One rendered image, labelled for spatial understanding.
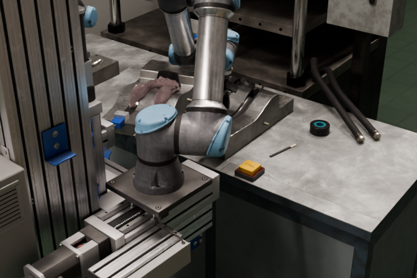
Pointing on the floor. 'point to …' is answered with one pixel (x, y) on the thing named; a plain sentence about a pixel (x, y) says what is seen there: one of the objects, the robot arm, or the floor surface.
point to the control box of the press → (367, 11)
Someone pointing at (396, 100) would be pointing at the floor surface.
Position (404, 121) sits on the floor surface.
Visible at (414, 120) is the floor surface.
